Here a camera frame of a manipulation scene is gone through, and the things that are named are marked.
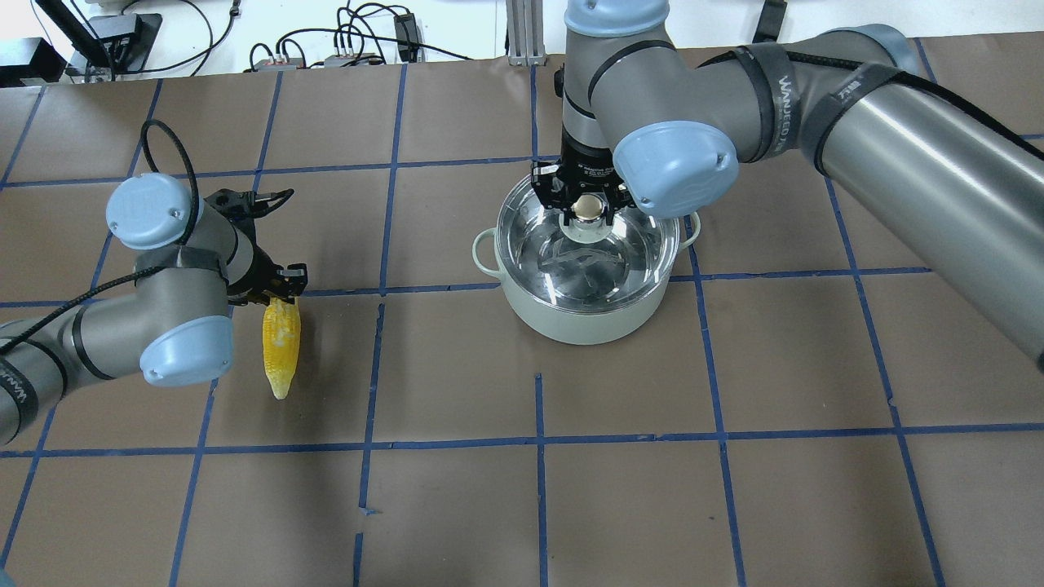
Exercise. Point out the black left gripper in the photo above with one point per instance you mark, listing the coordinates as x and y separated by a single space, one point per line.
259 272

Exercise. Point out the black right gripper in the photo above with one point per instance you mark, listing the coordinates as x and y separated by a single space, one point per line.
582 163

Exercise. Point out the glass pot lid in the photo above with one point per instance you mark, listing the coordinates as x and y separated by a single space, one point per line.
584 268

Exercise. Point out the yellow corn cob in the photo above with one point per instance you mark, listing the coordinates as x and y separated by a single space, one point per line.
281 340

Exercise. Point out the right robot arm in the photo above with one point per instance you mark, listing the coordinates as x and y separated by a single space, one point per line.
643 130

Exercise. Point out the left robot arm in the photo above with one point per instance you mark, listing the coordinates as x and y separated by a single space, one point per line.
168 320

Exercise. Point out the white electric cooking pot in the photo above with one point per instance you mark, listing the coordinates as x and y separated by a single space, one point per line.
559 325

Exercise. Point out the brown paper table cover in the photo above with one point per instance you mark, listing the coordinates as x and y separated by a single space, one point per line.
809 406

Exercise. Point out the aluminium frame post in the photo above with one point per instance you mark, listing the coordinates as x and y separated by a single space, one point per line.
525 38

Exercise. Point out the black camera stand base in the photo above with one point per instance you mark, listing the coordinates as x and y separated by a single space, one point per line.
122 41

